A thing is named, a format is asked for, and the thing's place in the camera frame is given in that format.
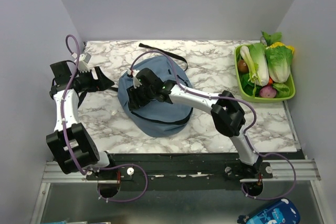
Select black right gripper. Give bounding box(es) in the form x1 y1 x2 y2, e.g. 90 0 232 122
125 83 154 111

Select blue student backpack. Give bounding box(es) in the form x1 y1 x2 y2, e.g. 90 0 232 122
109 43 193 137

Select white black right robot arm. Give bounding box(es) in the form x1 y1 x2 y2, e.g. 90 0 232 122
127 68 263 178

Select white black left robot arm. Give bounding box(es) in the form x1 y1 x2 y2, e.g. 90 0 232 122
46 61 117 179

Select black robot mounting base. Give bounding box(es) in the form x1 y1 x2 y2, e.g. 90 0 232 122
85 152 274 198

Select brown mushroom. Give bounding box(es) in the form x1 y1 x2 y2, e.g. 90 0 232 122
237 59 249 74

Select green plastic vegetable basket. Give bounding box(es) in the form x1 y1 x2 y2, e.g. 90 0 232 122
234 44 296 103

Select white green leek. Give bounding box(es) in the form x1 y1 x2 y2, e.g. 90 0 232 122
240 46 258 84

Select left napa cabbage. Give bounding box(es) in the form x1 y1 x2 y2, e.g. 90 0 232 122
248 42 269 87

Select napa cabbage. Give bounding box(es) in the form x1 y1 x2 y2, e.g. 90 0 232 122
265 47 293 83
248 42 269 87

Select purple red onion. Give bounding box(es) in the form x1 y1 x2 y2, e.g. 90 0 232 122
259 86 277 99

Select green leafy lettuce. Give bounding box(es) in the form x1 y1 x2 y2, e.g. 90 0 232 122
261 31 282 46

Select right napa cabbage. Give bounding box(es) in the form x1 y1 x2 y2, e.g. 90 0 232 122
265 47 293 83

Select yellow corn cob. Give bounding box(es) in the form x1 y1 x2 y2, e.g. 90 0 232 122
267 41 295 54

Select blue shark pencil case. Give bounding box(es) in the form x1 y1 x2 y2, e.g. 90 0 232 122
237 198 301 224

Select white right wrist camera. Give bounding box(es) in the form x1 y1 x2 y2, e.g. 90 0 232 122
127 69 142 89

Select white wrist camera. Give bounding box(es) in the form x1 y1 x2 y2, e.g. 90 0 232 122
78 52 91 72
127 69 142 89

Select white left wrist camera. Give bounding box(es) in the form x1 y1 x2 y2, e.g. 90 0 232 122
78 52 91 72

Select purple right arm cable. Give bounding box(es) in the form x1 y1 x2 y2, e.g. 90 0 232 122
130 50 297 200

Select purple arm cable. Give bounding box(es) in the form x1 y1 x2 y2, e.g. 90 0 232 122
58 34 149 204
130 50 297 200

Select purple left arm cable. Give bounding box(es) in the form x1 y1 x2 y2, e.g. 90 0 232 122
58 34 149 204

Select aluminium rail frame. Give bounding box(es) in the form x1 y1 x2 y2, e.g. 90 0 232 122
43 159 321 183

